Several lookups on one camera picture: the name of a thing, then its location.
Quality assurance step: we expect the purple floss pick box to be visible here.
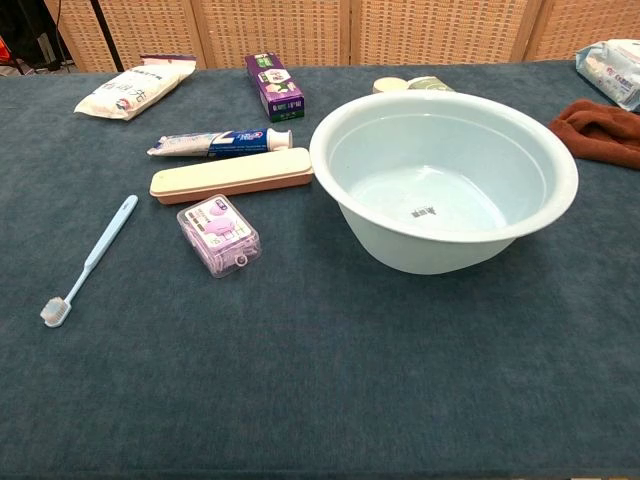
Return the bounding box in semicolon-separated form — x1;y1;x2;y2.
176;193;262;280

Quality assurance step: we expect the cream pink toothbrush case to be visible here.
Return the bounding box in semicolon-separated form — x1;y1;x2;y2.
148;146;315;206

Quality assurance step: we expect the white blue toothpaste tube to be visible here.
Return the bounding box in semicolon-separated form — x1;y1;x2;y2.
146;126;294;159

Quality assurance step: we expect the light blue plastic basin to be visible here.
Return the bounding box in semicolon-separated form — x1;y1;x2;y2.
308;89;580;276

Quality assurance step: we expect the dark blue table cloth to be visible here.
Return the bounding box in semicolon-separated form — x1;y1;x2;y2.
0;59;640;476

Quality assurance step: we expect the purple toothpaste carton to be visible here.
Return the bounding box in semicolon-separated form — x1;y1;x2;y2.
244;52;306;124

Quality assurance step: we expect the small cream jar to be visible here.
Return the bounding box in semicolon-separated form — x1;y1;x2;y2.
371;75;411;96

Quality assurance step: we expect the small green soap box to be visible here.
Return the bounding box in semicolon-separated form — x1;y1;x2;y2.
407;75;457;94

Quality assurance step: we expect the light blue toothbrush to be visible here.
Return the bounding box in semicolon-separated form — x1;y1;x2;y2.
39;194;139;329

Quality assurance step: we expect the woven folding screen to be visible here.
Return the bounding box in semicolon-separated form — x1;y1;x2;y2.
43;0;640;74

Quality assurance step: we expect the white cloth packet bag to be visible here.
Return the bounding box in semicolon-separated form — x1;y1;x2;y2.
73;54;198;122

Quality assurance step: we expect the black tripod stand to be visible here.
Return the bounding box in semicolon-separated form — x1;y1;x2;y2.
89;0;125;73

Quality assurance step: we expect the brown towel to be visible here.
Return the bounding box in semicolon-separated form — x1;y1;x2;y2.
547;98;640;172

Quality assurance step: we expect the light blue wet wipes pack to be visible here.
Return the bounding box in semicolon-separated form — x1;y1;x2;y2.
574;38;640;113

